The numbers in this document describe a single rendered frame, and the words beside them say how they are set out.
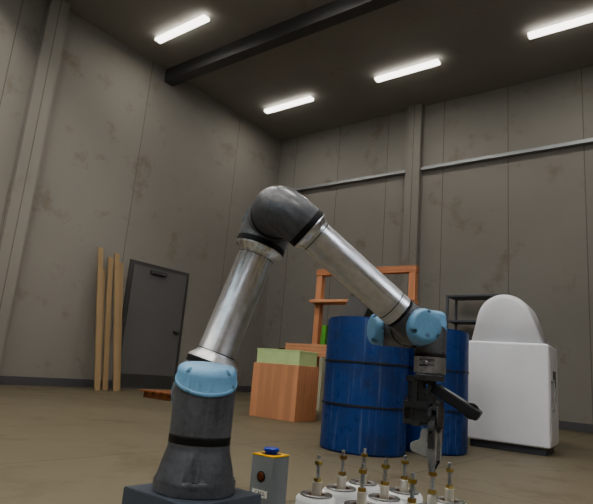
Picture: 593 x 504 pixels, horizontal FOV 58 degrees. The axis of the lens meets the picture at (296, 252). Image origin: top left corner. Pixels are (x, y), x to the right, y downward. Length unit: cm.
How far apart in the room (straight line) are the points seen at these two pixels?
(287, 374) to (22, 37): 645
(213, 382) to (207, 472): 15
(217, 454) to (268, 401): 509
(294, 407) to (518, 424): 220
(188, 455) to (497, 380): 444
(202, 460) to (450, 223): 951
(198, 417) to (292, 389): 493
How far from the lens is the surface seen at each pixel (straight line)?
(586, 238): 965
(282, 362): 606
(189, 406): 104
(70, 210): 925
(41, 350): 897
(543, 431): 525
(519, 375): 527
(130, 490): 110
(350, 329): 395
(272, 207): 113
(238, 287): 120
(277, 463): 147
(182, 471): 104
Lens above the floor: 53
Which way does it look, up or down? 12 degrees up
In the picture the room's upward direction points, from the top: 5 degrees clockwise
